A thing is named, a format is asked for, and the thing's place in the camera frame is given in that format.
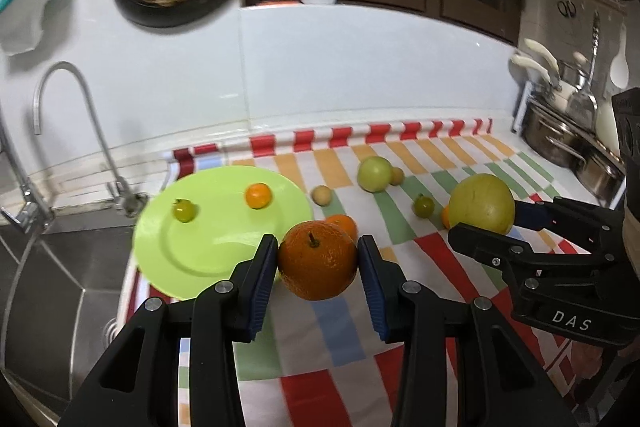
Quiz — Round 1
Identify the person's right hand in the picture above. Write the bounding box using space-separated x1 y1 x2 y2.
572 344 608 383

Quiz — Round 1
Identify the large yellow-green fruit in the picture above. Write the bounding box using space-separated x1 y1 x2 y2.
448 173 516 235

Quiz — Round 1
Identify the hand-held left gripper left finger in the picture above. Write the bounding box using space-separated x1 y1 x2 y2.
59 234 279 427

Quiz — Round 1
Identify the colourful striped tablecloth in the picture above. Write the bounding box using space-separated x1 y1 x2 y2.
117 118 626 427

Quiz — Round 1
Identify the thin gooseneck faucet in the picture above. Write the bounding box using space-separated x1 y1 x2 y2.
33 62 148 218

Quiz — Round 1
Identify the cream knife handle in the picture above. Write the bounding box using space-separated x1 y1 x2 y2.
523 38 559 72
510 54 562 90

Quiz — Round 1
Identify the large chrome faucet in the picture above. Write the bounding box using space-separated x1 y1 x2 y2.
0 107 55 235

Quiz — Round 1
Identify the stainless steel pot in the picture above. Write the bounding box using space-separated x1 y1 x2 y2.
520 99 598 168
575 147 628 202

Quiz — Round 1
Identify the shiny metal kettle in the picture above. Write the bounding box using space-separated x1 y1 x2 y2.
565 77 601 128

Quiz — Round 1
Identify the white plastic bag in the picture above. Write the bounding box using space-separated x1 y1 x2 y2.
0 0 63 55

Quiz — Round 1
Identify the light green apple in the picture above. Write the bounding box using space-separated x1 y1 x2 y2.
357 157 393 193

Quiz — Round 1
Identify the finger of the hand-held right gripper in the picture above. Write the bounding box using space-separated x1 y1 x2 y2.
513 197 624 254
448 223 617 281

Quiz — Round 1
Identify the lime green plate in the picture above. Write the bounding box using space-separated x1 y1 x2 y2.
132 166 315 299

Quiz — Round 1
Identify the metal knife rack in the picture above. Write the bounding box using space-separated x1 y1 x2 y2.
511 82 533 135

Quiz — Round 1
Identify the small dark green fruit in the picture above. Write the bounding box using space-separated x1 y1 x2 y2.
412 194 436 219
172 199 197 224

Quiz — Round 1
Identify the stainless steel sink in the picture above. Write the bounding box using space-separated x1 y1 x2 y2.
0 207 138 408

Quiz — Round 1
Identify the large orange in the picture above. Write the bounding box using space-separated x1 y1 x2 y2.
277 221 359 301

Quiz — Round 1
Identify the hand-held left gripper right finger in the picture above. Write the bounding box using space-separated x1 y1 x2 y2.
357 234 581 427

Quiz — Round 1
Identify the white spatula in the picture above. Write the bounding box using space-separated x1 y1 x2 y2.
609 24 630 88

